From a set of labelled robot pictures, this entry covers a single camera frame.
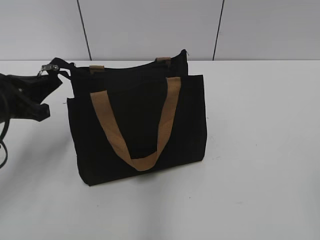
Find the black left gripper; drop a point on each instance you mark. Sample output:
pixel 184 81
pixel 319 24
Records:
pixel 15 100

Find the black tote bag tan handles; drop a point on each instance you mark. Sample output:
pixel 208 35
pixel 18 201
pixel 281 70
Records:
pixel 132 121

